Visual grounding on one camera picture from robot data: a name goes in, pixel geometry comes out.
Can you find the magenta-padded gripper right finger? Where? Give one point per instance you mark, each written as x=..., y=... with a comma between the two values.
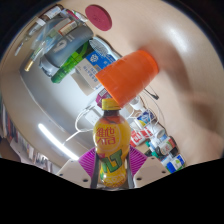
x=148, y=170

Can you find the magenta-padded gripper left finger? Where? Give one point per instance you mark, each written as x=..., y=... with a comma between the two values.
x=75, y=171

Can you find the yellow drink bottle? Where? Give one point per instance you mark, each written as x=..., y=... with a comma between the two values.
x=111, y=143

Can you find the blue-lidded white jar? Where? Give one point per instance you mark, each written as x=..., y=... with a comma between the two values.
x=175, y=163

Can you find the red and white canister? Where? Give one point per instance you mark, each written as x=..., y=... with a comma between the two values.
x=140, y=137

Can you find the white desk lamp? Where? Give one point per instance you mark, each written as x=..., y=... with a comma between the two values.
x=56, y=141

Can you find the white power strip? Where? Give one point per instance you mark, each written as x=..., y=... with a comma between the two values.
x=93, y=116

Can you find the magenta snack pouch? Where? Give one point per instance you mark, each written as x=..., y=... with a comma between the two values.
x=100, y=98

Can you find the orange plastic cup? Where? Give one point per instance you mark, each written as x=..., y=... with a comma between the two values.
x=128, y=76

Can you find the green glass bottle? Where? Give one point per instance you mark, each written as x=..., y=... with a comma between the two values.
x=65, y=70

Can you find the white and blue carton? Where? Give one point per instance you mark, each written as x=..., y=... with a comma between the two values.
x=90, y=68

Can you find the gold-capped clear glass bottle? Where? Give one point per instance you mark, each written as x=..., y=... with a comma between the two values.
x=31, y=61

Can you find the grey shaker bottle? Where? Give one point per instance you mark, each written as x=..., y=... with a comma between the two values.
x=66, y=45

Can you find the flat round red coaster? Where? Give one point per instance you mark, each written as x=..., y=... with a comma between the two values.
x=98, y=17

